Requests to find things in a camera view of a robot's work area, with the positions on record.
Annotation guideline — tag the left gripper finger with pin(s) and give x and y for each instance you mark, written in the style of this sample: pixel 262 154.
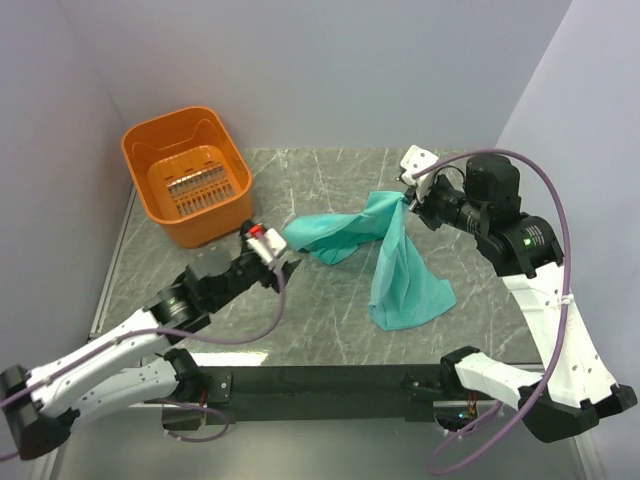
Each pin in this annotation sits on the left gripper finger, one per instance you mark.
pixel 271 283
pixel 289 267

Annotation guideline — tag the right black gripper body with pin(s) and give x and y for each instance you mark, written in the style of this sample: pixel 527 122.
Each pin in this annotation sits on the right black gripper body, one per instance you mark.
pixel 441 203

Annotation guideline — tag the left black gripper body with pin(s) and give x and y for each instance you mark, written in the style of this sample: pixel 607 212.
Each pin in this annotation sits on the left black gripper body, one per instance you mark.
pixel 247 271

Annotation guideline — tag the teal t-shirt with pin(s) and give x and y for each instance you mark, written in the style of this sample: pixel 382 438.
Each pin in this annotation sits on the teal t-shirt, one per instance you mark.
pixel 404 292

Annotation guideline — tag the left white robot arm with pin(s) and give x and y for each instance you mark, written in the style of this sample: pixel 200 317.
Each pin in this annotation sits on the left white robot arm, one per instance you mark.
pixel 139 360

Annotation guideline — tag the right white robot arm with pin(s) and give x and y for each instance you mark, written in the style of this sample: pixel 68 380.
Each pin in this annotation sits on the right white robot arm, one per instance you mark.
pixel 529 259

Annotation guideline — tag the orange plastic basket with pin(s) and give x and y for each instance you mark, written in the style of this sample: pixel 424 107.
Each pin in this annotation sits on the orange plastic basket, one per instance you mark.
pixel 189 175

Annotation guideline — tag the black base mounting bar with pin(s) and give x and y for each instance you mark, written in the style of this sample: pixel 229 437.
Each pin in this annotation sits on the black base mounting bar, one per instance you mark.
pixel 340 392

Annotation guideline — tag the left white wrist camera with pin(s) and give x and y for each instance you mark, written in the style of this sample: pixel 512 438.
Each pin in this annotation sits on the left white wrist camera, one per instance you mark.
pixel 267 243

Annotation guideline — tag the aluminium frame rail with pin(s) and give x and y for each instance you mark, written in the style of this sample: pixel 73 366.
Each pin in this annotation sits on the aluminium frame rail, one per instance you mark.
pixel 97 322

